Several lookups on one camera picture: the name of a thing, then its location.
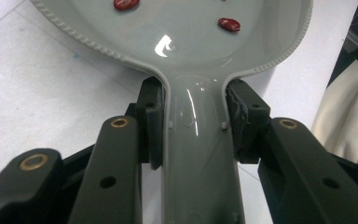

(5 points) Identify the single red kidney bean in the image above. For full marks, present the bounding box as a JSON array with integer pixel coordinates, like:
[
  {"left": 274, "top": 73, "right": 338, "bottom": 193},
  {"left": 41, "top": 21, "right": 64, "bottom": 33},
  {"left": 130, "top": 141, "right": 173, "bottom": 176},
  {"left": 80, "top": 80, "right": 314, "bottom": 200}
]
[
  {"left": 217, "top": 17, "right": 241, "bottom": 33},
  {"left": 113, "top": 0, "right": 141, "bottom": 11}
]

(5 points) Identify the white table cover sheet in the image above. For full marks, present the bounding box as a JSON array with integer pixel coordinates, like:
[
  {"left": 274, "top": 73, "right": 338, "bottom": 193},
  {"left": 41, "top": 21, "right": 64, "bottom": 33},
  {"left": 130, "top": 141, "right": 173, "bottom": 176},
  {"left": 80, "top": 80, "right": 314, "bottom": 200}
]
[{"left": 0, "top": 0, "right": 358, "bottom": 224}]

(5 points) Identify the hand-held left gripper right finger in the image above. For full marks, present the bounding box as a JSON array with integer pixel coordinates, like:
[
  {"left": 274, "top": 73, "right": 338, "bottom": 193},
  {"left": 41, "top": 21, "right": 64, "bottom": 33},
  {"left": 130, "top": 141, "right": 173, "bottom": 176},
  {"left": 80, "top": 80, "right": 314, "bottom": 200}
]
[{"left": 225, "top": 78, "right": 273, "bottom": 165}]

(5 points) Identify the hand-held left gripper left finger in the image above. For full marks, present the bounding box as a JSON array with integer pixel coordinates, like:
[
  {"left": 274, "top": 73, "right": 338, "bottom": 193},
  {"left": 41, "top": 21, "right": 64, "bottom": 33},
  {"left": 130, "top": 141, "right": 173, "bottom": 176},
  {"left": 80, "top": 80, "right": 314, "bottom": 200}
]
[{"left": 124, "top": 76, "right": 166, "bottom": 172}]

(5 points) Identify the cream cloth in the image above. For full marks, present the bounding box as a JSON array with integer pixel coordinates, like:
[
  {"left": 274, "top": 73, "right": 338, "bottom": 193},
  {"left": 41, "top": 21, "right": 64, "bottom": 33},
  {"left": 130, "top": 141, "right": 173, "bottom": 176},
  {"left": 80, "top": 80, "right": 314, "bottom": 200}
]
[{"left": 310, "top": 60, "right": 358, "bottom": 163}]

